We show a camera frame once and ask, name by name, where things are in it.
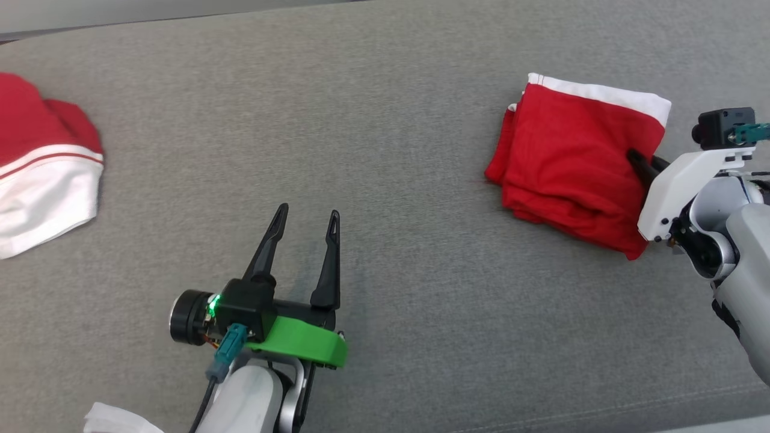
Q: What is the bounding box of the left cable teal connector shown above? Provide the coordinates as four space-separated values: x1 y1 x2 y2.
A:
189 323 248 433

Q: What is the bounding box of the large white cable tag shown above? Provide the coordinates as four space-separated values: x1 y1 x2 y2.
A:
83 402 164 433

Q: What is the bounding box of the red garment white striped hem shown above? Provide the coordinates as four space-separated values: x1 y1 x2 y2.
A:
0 72 104 260

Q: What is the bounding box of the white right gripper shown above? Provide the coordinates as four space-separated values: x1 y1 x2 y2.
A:
627 147 756 242

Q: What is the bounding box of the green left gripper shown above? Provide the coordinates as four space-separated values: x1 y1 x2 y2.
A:
242 203 348 370

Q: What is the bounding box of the red garment plain white band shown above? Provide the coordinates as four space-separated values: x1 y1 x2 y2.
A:
484 72 672 261

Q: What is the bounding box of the grey fabric sofa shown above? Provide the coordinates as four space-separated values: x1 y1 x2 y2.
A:
0 0 770 433

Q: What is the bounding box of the right cable teal connector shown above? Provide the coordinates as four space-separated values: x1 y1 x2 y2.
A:
731 122 770 145

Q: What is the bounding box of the cable teal connector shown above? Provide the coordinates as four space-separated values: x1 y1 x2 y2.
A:
189 323 248 433
731 122 770 145

